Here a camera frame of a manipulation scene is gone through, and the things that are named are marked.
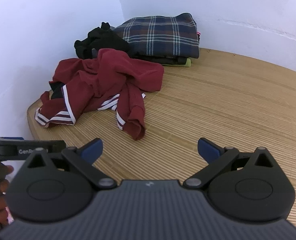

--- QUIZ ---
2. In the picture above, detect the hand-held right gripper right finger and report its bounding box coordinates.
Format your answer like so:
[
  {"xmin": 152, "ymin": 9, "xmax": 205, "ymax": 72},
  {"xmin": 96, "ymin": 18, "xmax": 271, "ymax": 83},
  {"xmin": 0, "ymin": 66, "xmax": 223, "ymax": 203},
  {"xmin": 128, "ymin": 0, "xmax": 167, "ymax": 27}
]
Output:
[{"xmin": 183, "ymin": 137, "xmax": 280, "ymax": 189}]

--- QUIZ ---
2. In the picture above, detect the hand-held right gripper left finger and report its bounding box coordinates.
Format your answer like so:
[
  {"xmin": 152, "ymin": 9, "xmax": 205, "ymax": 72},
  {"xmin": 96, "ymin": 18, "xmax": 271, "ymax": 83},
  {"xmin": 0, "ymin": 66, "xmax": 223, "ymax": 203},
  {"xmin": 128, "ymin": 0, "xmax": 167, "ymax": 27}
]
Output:
[{"xmin": 20, "ymin": 138, "xmax": 117, "ymax": 189}]

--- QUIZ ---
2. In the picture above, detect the maroon sweatshirt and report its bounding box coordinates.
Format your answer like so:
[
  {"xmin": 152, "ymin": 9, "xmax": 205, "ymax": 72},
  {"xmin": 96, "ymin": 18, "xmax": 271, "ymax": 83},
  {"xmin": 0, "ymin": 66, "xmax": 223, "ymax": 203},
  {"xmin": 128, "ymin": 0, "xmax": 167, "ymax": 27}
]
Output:
[{"xmin": 34, "ymin": 48, "xmax": 165, "ymax": 141}]

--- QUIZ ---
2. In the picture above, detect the dark grey folded garment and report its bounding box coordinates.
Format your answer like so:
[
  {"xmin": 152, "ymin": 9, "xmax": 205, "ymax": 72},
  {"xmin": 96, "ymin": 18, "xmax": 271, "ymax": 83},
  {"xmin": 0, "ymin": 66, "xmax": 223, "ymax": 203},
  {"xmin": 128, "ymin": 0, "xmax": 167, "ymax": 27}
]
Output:
[{"xmin": 135, "ymin": 54, "xmax": 188, "ymax": 65}]

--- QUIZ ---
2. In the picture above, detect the black crumpled garment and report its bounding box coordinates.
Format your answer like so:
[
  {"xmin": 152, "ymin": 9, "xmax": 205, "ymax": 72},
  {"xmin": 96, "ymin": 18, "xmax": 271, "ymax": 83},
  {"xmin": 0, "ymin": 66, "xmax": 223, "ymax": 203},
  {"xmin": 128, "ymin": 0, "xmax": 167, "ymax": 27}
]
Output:
[{"xmin": 74, "ymin": 22, "xmax": 129, "ymax": 59}]

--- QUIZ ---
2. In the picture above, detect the plaid folded garment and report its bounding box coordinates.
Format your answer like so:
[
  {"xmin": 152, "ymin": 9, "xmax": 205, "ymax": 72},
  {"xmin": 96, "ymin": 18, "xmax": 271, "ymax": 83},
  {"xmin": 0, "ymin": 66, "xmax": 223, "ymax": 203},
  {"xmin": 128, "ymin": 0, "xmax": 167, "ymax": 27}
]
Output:
[{"xmin": 112, "ymin": 12, "xmax": 201, "ymax": 58}]

